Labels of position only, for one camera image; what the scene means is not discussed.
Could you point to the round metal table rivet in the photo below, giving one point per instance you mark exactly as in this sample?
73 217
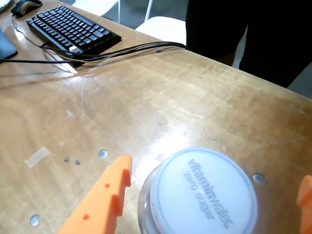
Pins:
103 153
34 220
258 178

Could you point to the vitaminwater bottle purple label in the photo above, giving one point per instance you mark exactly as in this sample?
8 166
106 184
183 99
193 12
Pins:
202 190

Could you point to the white folding chair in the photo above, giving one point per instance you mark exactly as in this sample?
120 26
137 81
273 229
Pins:
97 8
163 29

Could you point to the black orange computer mouse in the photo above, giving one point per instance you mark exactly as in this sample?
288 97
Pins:
25 7

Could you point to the white paper plate stack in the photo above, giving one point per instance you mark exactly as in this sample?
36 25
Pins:
6 4

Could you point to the clear tape strip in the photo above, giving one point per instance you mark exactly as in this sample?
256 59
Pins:
36 157

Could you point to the dark grey computer monitor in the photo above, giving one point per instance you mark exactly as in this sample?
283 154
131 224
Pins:
7 46

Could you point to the black computer keyboard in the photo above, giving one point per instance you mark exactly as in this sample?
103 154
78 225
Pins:
73 29

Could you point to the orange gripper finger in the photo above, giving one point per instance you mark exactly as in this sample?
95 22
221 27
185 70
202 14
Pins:
306 202
102 195

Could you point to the person in black clothes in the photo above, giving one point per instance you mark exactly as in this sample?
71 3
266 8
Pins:
256 31

